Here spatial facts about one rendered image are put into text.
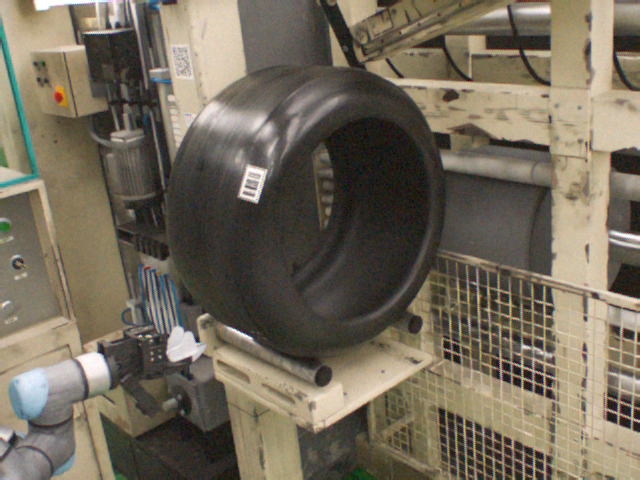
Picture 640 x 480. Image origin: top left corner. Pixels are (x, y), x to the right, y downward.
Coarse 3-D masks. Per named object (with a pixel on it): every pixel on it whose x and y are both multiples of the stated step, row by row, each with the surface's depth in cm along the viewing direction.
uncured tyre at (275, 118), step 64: (192, 128) 151; (256, 128) 138; (320, 128) 141; (384, 128) 177; (192, 192) 145; (384, 192) 187; (192, 256) 148; (256, 256) 138; (320, 256) 187; (384, 256) 184; (256, 320) 145; (320, 320) 150; (384, 320) 163
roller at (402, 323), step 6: (408, 312) 174; (402, 318) 173; (408, 318) 172; (414, 318) 172; (420, 318) 173; (396, 324) 174; (402, 324) 173; (408, 324) 172; (414, 324) 172; (420, 324) 173; (402, 330) 175; (408, 330) 172; (414, 330) 172; (420, 330) 174
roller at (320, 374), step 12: (228, 336) 176; (240, 336) 173; (252, 348) 170; (264, 348) 167; (276, 360) 164; (288, 360) 161; (300, 360) 159; (312, 360) 158; (300, 372) 158; (312, 372) 155; (324, 372) 155; (324, 384) 156
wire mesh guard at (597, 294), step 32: (448, 256) 184; (448, 288) 188; (544, 288) 167; (576, 288) 159; (544, 320) 169; (608, 320) 157; (480, 352) 187; (512, 352) 179; (544, 352) 172; (544, 384) 175; (384, 416) 224; (512, 416) 186; (544, 416) 178; (384, 448) 228; (448, 448) 207; (544, 448) 181
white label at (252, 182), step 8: (248, 168) 136; (256, 168) 135; (248, 176) 136; (256, 176) 135; (264, 176) 134; (248, 184) 135; (256, 184) 135; (240, 192) 136; (248, 192) 135; (256, 192) 135; (248, 200) 135; (256, 200) 134
